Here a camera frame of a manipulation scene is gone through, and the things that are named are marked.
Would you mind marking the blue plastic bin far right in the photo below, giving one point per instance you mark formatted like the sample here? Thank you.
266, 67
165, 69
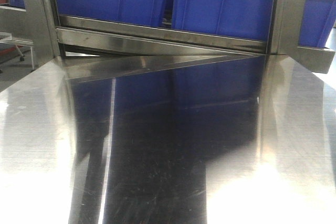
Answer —
317, 22

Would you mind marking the stainless steel shelf frame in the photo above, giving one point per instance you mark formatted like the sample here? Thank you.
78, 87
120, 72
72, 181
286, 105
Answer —
40, 26

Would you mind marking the background table with caster legs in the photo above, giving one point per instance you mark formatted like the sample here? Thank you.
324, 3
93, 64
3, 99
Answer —
18, 45

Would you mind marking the blue plastic bin centre right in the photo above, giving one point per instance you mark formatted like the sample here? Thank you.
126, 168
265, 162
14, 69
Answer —
246, 19

